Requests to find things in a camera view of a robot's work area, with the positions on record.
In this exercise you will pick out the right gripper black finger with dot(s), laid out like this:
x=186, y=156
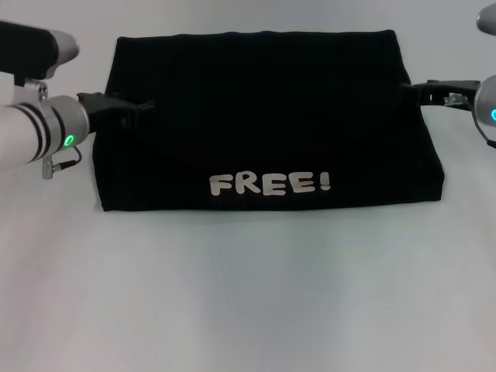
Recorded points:
x=414, y=90

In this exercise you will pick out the black t-shirt with FREE print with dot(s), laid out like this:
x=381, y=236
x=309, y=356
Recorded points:
x=271, y=116

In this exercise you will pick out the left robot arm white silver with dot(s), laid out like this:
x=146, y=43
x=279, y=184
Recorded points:
x=58, y=120

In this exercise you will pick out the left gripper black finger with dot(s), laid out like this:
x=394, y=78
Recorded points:
x=143, y=109

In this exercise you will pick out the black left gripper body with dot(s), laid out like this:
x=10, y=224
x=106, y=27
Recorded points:
x=102, y=114

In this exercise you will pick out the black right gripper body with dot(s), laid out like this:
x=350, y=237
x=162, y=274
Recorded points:
x=457, y=87

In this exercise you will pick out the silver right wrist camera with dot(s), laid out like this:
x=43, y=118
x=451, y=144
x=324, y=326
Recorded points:
x=489, y=19

